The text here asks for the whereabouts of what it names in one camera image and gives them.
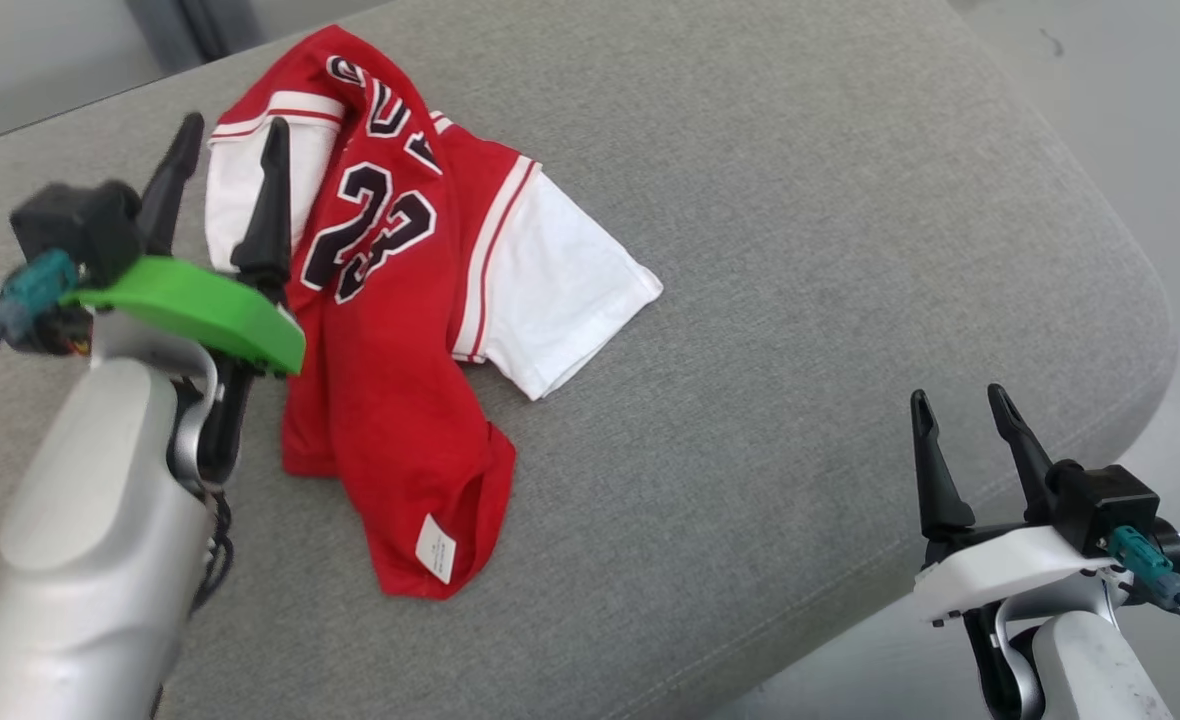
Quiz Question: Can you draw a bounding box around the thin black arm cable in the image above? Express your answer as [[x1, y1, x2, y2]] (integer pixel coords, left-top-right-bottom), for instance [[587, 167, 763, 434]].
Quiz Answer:
[[188, 488, 237, 613]]

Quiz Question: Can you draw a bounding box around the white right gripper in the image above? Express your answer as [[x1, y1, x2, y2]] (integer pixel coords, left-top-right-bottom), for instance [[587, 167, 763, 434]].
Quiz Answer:
[[910, 384, 1119, 720]]

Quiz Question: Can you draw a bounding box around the grey partition post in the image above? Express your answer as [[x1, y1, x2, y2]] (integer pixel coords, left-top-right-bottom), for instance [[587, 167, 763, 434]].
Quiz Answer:
[[125, 0, 261, 73]]

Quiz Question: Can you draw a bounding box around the red number 23 jersey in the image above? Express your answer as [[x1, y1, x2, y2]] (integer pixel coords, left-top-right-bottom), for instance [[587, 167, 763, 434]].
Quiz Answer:
[[204, 25, 664, 601]]

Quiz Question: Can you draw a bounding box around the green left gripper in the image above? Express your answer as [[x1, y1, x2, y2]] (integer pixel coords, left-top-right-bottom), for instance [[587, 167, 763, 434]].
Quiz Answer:
[[60, 112, 307, 491]]

